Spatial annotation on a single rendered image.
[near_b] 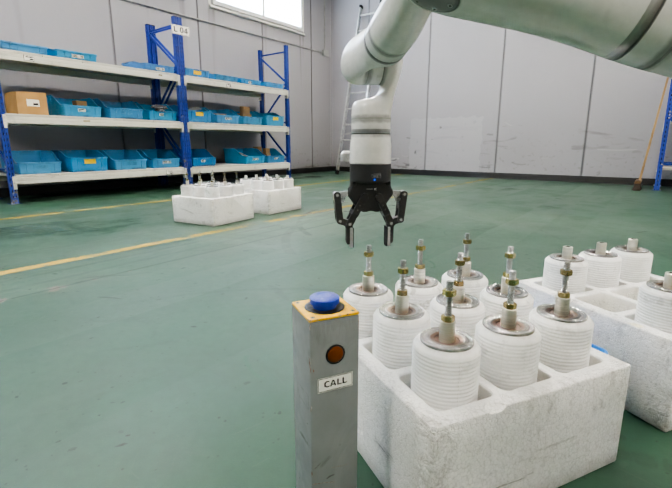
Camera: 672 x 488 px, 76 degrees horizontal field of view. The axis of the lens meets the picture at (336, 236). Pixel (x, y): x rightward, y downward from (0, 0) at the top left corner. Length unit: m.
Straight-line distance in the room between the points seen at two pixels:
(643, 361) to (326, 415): 0.66
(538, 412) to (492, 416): 0.09
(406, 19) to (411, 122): 7.19
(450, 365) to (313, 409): 0.19
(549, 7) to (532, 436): 0.55
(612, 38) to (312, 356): 0.47
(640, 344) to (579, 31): 0.68
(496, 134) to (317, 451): 6.81
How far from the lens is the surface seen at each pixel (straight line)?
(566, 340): 0.78
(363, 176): 0.75
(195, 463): 0.85
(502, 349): 0.69
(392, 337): 0.71
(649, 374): 1.04
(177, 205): 3.13
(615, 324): 1.05
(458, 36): 7.65
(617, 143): 6.94
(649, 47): 0.53
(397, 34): 0.64
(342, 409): 0.62
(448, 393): 0.64
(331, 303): 0.56
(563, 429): 0.78
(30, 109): 4.92
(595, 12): 0.50
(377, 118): 0.75
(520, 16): 0.50
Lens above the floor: 0.53
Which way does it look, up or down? 12 degrees down
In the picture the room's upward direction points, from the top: straight up
